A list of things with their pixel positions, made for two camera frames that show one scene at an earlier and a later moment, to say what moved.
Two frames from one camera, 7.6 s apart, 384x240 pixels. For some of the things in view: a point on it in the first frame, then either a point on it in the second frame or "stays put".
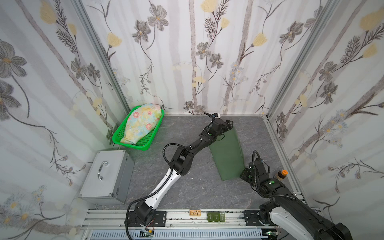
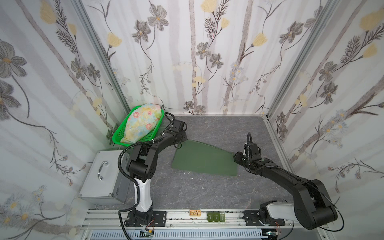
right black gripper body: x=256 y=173 → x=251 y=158
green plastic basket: x=144 y=143 stays put
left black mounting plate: x=159 y=219 stays put
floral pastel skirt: x=139 y=121 stays put
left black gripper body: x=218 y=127 → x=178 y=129
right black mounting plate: x=252 y=218 stays put
